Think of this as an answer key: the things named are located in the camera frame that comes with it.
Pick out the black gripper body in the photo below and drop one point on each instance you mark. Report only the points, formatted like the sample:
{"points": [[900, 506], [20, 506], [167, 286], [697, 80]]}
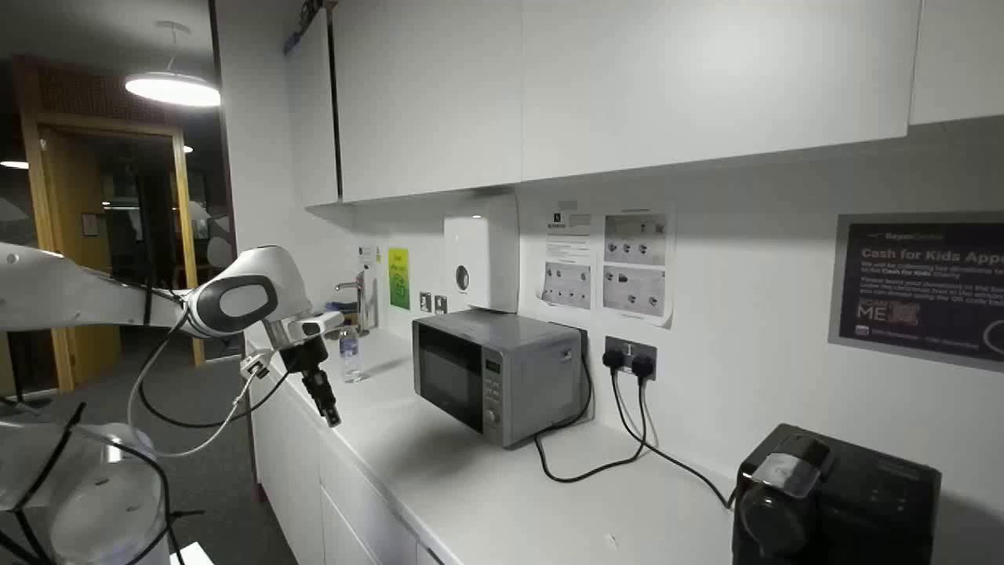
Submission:
{"points": [[305, 363]]}

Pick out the black microwave door with window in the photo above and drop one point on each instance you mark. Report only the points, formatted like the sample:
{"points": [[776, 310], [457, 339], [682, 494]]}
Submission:
{"points": [[449, 375]]}

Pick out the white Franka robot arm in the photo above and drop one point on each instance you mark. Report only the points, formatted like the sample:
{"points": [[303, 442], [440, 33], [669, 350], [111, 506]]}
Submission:
{"points": [[247, 293]]}

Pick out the silver microwave oven body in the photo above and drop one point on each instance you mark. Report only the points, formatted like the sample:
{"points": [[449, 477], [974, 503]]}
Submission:
{"points": [[536, 377]]}

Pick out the clear plastic water bottle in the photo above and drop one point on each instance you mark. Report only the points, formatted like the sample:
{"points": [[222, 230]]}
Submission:
{"points": [[351, 350]]}

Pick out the white base cabinet unit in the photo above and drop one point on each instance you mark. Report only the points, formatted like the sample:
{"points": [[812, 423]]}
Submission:
{"points": [[303, 471]]}

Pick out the chrome water tap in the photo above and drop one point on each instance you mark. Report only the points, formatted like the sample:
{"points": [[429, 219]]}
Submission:
{"points": [[373, 304]]}

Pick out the green yellow cleaning poster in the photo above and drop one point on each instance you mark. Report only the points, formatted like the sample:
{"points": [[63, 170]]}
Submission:
{"points": [[401, 278]]}

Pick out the white paper towel dispenser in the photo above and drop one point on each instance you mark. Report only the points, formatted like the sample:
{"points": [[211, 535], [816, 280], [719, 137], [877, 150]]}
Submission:
{"points": [[482, 261]]}

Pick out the white instruction sheet with pictures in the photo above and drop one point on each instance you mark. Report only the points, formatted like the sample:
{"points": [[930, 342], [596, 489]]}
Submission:
{"points": [[567, 278]]}

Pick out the white upper cabinet door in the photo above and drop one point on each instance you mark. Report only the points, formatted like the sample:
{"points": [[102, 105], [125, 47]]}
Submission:
{"points": [[959, 57], [429, 97], [712, 80]]}

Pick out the small dark header label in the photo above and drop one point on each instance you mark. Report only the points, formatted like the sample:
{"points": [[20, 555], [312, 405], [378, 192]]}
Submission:
{"points": [[570, 222]]}

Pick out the round ceiling lamp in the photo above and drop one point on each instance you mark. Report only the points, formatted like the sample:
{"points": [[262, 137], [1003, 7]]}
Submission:
{"points": [[175, 88]]}

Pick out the grey instruction sheet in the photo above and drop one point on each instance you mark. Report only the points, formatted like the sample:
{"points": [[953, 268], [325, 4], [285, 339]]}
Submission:
{"points": [[634, 290], [634, 240]]}

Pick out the small ceiling light strip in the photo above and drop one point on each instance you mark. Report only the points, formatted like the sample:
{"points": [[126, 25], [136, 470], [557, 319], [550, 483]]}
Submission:
{"points": [[15, 163]]}

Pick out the black coffee machine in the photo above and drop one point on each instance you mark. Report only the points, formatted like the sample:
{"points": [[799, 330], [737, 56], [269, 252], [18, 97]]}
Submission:
{"points": [[850, 503]]}

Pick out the silver wall switch plate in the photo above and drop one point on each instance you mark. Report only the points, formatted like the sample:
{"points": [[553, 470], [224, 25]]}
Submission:
{"points": [[440, 304], [424, 304]]}

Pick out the wooden door frame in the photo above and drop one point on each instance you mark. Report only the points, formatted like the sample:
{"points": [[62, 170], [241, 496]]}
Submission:
{"points": [[63, 191]]}

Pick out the black double wall socket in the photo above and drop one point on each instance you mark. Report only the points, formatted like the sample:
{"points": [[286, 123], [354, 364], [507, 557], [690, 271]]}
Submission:
{"points": [[628, 346]]}

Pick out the dark framed wall notice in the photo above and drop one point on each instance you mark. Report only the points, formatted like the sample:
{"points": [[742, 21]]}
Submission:
{"points": [[926, 286]]}

